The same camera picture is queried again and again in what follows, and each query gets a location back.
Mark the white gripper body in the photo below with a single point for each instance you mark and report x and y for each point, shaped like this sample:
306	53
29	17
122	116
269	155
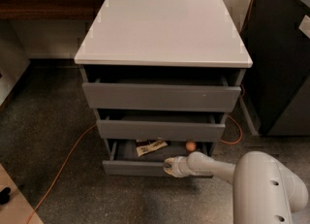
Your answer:
178	167

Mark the orange fruit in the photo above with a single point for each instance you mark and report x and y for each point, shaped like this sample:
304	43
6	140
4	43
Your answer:
191	146

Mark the grey bottom drawer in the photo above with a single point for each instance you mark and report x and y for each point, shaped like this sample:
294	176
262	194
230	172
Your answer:
124	161

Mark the grey drawer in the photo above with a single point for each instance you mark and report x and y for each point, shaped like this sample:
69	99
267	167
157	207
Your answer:
161	97
124	161
181	128

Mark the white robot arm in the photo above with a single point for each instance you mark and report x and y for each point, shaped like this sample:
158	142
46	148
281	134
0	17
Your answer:
264	191

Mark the grey middle drawer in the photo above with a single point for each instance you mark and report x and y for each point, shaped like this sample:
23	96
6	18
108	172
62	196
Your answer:
181	128

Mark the grey top drawer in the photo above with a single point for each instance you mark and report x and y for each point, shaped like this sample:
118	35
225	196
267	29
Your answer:
161	97

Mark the grey drawer cabinet white top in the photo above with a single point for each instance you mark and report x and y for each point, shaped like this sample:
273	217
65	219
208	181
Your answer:
181	42

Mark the brown snack bag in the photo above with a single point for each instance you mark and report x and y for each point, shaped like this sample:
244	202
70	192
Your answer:
147	146

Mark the light wooden board corner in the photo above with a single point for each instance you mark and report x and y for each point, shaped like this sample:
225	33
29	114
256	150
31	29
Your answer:
17	210

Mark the black object on wooden board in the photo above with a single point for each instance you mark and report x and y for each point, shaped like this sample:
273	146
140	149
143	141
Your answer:
5	195

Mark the white wall cabinet at left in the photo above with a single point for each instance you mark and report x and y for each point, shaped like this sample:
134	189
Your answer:
13	62

